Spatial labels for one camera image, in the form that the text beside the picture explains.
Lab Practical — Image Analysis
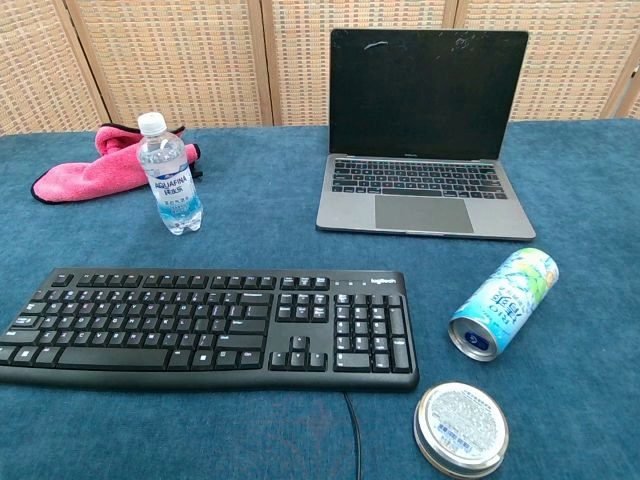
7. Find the black full-size keyboard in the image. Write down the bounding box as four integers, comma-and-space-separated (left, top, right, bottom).
0, 267, 421, 393

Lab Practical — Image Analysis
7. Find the blue table cloth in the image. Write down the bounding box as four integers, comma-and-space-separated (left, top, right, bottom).
0, 118, 640, 480

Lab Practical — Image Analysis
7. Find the grey open laptop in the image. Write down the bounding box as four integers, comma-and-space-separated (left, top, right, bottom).
315, 28, 537, 241

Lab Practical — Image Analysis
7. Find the clear plastic water bottle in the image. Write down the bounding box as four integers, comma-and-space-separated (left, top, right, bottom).
135, 111, 204, 237

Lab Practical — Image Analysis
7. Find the light blue drink can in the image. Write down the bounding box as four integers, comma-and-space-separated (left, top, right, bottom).
447, 247, 560, 363

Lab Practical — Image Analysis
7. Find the woven rattan folding screen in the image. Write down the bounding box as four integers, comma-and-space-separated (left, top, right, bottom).
0, 0, 640, 137

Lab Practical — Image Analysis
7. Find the pink cloth with black trim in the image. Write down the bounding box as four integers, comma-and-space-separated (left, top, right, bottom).
30, 122, 204, 206

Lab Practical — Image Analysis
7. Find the round silver tin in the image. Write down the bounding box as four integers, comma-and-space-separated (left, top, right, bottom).
413, 381, 510, 477

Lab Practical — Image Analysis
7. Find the thin grey cable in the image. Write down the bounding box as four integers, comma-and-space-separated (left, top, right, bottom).
342, 390, 363, 480

